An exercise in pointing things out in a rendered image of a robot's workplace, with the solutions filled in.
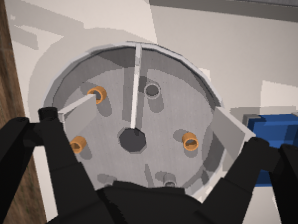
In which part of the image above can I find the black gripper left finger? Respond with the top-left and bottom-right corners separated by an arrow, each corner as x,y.
0,94 -> 115,224

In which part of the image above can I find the grey round table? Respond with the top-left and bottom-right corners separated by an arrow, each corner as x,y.
40,41 -> 227,197

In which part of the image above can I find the grey metal bushing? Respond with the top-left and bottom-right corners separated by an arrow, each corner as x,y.
103,176 -> 117,187
144,81 -> 160,99
163,173 -> 176,187

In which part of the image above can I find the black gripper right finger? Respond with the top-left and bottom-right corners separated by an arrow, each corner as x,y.
185,106 -> 298,224

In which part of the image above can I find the blue crate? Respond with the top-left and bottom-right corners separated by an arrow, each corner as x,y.
242,113 -> 298,187

